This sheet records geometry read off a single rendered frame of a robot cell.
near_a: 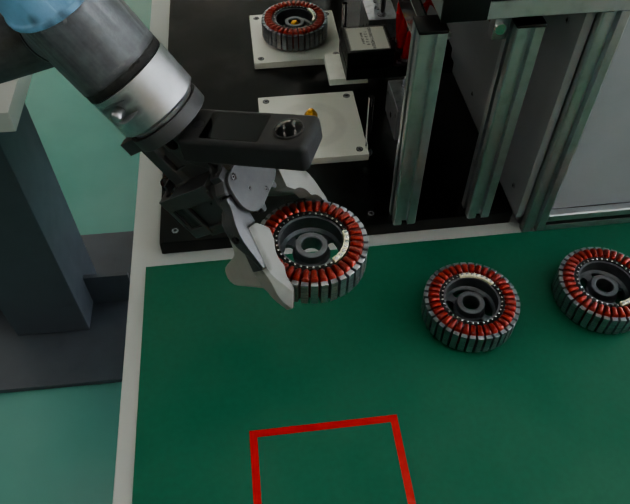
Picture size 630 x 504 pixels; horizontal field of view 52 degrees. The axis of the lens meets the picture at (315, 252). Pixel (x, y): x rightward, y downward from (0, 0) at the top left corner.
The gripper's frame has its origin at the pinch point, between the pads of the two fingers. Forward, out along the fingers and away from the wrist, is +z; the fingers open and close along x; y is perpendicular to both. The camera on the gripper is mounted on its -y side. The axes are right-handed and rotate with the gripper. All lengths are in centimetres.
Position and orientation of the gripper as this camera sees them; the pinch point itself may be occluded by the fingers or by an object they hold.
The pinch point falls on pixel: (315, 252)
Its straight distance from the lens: 64.9
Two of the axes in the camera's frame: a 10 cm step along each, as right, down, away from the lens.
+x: -2.6, 7.6, -5.9
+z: 5.7, 6.2, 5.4
